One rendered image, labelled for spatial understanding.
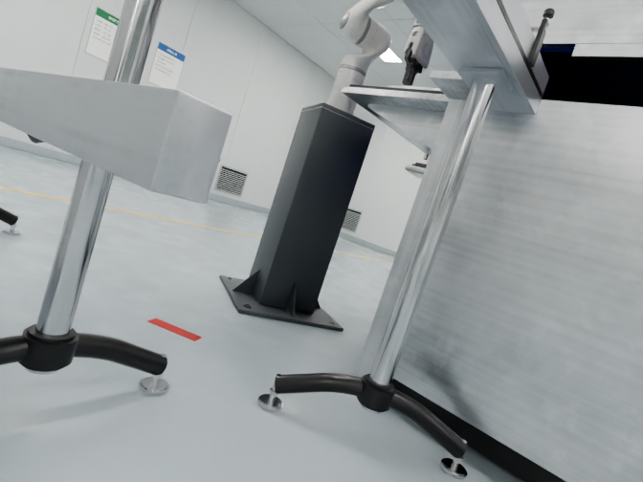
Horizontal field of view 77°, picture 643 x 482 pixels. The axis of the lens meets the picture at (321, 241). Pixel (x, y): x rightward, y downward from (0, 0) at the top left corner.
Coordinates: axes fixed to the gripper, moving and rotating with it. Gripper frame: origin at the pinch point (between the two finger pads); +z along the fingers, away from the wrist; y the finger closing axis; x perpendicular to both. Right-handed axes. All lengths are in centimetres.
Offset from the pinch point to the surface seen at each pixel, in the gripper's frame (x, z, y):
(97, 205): -10, 60, -88
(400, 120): -3.7, 14.8, -2.2
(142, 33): -11, 33, -88
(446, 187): -41, 37, -34
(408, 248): -26, 53, -12
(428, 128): -14.2, 16.1, -2.2
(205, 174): -33, 50, -86
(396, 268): -25, 59, -12
